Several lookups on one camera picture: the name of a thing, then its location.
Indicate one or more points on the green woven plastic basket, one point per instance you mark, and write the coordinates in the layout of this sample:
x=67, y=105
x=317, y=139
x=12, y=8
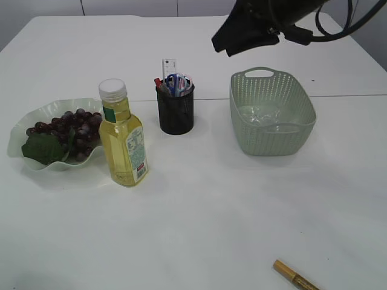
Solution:
x=265, y=86

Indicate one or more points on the pink safety scissors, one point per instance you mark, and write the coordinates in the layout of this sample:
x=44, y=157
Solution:
x=185, y=83

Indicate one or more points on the silver glitter marker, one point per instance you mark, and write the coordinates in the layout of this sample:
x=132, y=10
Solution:
x=165, y=87

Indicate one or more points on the black mesh pen cup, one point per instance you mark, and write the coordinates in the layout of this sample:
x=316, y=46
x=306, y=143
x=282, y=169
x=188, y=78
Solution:
x=176, y=114

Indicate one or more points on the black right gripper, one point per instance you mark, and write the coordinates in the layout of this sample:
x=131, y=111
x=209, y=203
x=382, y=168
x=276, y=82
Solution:
x=253, y=24

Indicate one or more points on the blue safety scissors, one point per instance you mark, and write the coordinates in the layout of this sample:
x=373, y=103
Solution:
x=173, y=83

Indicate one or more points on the clear plastic ruler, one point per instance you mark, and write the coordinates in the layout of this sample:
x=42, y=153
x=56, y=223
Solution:
x=169, y=66

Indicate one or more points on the red marker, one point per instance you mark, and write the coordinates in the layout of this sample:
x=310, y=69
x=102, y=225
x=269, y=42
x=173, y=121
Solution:
x=159, y=85

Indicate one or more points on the yellow tea bottle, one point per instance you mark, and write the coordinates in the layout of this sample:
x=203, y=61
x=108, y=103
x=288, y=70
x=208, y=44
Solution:
x=121, y=134

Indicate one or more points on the purple artificial grape bunch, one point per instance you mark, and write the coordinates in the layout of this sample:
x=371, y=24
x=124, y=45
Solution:
x=71, y=137

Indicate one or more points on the gold marker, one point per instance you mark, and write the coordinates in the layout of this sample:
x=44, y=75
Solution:
x=293, y=277

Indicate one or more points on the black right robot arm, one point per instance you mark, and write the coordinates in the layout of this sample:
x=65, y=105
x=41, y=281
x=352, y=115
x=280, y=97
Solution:
x=253, y=24

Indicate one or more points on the pale green wavy plate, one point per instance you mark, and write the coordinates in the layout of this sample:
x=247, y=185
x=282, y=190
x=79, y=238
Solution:
x=18, y=135

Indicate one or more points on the clear plastic sheet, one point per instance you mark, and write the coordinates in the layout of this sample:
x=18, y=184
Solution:
x=272, y=118

